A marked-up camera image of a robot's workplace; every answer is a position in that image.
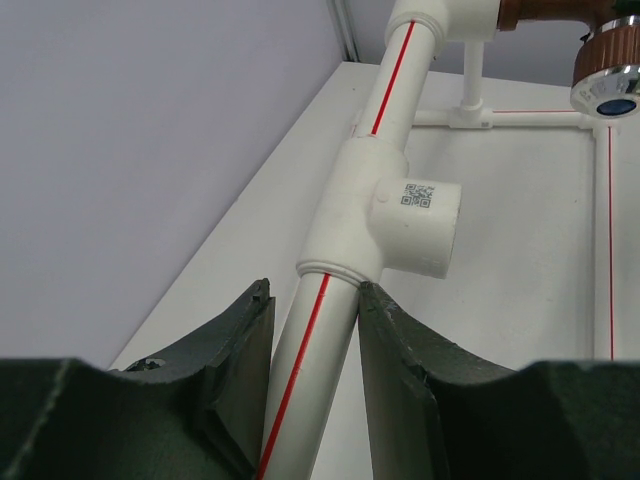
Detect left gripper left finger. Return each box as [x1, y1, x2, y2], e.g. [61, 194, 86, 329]
[1, 279, 275, 479]

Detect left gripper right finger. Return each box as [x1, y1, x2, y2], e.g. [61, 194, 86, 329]
[358, 282, 639, 479]

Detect white PVC pipe frame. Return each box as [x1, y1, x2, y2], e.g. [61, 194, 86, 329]
[257, 1, 614, 479]

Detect brown water faucet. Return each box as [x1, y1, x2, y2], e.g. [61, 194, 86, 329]
[497, 0, 639, 119]

